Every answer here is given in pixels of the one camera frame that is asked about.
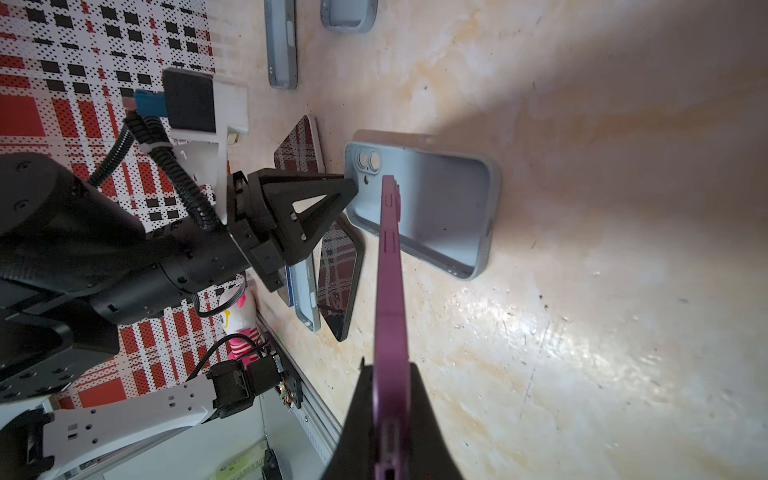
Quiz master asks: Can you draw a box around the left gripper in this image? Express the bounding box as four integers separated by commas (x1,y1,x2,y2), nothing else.
226,169,358,292

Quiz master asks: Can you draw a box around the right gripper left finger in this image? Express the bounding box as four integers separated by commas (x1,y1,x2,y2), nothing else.
321,365,376,480

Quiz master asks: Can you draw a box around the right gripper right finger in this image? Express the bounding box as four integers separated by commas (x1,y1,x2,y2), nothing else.
407,363,464,480

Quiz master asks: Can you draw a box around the purple black phone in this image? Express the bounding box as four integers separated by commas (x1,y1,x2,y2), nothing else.
373,175,411,479

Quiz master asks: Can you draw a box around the blue case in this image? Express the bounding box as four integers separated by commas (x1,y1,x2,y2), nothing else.
320,0,378,34
264,0,298,90
289,254,321,332
344,130,502,280

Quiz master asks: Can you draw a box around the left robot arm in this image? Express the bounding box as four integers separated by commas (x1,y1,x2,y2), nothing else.
1,112,358,479

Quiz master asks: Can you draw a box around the black phone centre horizontal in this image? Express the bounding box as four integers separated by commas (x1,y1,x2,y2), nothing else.
273,115,326,173

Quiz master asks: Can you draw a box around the black phone lower right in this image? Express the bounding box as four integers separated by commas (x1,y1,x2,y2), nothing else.
317,214,365,342

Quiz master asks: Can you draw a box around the pink plush toy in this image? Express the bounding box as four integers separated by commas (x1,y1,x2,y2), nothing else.
220,282,264,367

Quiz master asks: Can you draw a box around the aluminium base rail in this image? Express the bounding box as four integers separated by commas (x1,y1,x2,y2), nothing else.
257,314,341,479

